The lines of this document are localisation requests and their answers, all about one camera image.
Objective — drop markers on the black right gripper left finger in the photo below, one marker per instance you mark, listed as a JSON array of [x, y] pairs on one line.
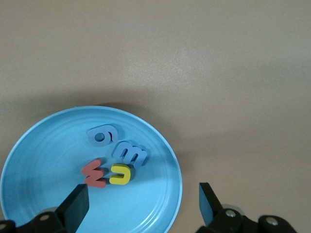
[[75, 208]]

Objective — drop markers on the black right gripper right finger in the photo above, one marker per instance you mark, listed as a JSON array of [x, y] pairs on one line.
[[210, 208]]

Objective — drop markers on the red foam letter w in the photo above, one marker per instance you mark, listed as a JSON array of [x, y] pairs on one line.
[[93, 173]]

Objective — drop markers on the yellow foam letter u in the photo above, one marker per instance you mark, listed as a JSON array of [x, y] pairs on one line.
[[119, 180]]

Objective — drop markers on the blue foam letter g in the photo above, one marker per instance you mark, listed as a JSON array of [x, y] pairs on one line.
[[93, 142]]

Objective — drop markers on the blue foam letter m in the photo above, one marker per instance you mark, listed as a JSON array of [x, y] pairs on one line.
[[119, 151]]

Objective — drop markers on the blue plate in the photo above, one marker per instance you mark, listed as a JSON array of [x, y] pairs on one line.
[[48, 150]]

